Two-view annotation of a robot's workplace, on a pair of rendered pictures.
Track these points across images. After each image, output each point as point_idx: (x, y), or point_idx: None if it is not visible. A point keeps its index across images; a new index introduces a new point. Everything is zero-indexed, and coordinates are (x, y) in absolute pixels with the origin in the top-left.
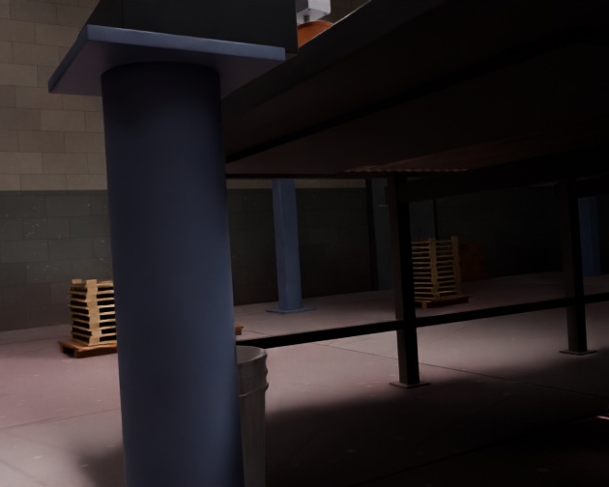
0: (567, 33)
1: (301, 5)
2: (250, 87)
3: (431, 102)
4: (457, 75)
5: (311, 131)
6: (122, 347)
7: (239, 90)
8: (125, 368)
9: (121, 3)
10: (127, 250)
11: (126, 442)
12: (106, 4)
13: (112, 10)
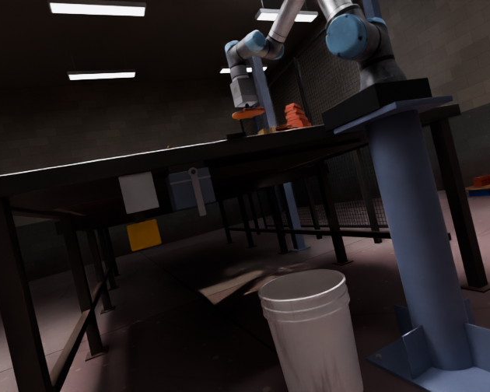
0: (357, 138)
1: (253, 98)
2: (306, 131)
3: (299, 154)
4: (326, 145)
5: (242, 162)
6: (442, 225)
7: (292, 131)
8: (445, 233)
9: (430, 89)
10: (435, 183)
11: (450, 266)
12: (415, 84)
13: (422, 89)
